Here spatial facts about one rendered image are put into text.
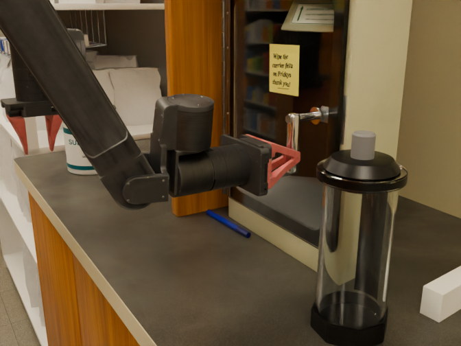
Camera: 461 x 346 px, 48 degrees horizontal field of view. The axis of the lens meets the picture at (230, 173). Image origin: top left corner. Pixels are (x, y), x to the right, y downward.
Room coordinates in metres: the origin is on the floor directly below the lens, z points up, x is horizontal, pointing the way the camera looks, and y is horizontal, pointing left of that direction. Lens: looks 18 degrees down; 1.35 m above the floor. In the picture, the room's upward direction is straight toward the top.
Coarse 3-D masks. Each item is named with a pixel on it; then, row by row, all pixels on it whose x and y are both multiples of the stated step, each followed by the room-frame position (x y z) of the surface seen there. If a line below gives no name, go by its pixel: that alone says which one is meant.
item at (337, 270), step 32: (352, 192) 0.56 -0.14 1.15; (384, 192) 0.55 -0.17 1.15; (320, 224) 0.60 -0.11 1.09; (352, 224) 0.56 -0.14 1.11; (384, 224) 0.56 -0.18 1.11; (320, 256) 0.59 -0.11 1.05; (352, 256) 0.55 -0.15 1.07; (384, 256) 0.56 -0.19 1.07; (320, 288) 0.58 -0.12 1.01; (352, 288) 0.55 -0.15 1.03; (384, 288) 0.57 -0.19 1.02; (352, 320) 0.55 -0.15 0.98
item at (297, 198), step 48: (240, 0) 0.93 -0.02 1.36; (288, 0) 0.81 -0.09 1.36; (336, 0) 0.72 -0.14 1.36; (240, 48) 0.92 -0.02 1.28; (336, 48) 0.72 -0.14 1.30; (240, 96) 0.92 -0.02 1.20; (288, 96) 0.81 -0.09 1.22; (336, 96) 0.71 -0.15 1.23; (336, 144) 0.71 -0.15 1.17; (240, 192) 0.92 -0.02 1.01; (288, 192) 0.80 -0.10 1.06
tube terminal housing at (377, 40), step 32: (352, 0) 0.72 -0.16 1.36; (384, 0) 0.74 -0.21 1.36; (352, 32) 0.71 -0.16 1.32; (384, 32) 0.74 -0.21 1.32; (352, 64) 0.71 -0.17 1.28; (384, 64) 0.74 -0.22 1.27; (352, 96) 0.71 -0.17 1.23; (384, 96) 0.75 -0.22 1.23; (352, 128) 0.71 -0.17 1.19; (384, 128) 0.75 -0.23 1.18; (256, 224) 0.90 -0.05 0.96
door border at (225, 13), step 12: (228, 0) 0.96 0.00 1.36; (228, 12) 0.96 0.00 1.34; (348, 12) 0.71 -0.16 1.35; (228, 24) 0.96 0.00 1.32; (228, 36) 0.96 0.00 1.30; (228, 48) 0.96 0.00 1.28; (228, 60) 0.96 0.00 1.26; (228, 72) 0.96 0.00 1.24; (228, 84) 0.96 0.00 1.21; (228, 96) 0.96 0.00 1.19; (228, 108) 0.96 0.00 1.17; (228, 120) 0.96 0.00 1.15; (228, 132) 0.96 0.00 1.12; (228, 192) 0.96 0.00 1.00
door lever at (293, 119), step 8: (312, 112) 0.74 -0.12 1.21; (320, 112) 0.74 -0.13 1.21; (288, 120) 0.72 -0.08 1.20; (296, 120) 0.72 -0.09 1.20; (304, 120) 0.73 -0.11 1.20; (312, 120) 0.75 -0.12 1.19; (320, 120) 0.74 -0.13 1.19; (288, 128) 0.72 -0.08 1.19; (296, 128) 0.72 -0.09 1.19; (288, 136) 0.72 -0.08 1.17; (296, 136) 0.72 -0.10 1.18; (288, 144) 0.72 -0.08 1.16; (296, 144) 0.72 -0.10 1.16; (288, 160) 0.72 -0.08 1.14; (296, 168) 0.72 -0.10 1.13
